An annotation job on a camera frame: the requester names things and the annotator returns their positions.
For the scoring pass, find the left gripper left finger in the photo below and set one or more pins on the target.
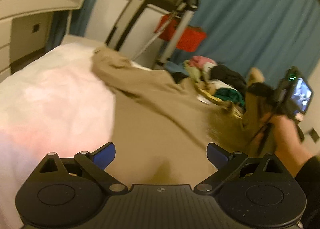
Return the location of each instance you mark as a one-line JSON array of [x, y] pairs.
[[94, 165]]

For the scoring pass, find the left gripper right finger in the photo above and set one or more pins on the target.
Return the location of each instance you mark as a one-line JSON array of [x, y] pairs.
[[227, 165]]

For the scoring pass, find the tan t-shirt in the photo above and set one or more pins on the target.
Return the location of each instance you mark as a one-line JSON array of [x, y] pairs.
[[162, 129]]

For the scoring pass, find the pile of mixed clothes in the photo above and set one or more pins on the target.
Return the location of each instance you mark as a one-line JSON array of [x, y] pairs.
[[216, 81]]

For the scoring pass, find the person right hand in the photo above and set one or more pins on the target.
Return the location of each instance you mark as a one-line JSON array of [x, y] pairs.
[[289, 149]]

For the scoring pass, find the pastel tie-dye duvet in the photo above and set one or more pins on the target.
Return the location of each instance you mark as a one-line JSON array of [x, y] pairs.
[[55, 104]]

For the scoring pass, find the blue curtain right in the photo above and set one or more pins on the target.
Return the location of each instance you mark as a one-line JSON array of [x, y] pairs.
[[272, 35]]

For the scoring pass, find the blue curtain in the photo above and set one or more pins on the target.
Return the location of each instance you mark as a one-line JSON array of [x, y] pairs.
[[272, 35], [79, 22]]

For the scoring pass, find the white stool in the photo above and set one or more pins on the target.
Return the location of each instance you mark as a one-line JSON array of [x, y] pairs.
[[67, 39]]

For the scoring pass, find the white folded board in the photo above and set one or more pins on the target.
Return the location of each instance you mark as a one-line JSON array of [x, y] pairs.
[[125, 23]]

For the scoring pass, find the garment steamer stand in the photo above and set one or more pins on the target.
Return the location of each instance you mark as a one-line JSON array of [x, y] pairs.
[[185, 10]]

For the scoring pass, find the white vanity desk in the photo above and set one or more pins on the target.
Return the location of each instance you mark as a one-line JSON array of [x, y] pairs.
[[25, 27]]

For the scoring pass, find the blue curtain left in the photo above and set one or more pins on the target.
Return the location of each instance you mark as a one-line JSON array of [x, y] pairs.
[[79, 22]]

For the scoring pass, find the black wall socket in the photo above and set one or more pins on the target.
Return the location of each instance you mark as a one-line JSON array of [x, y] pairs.
[[314, 135]]

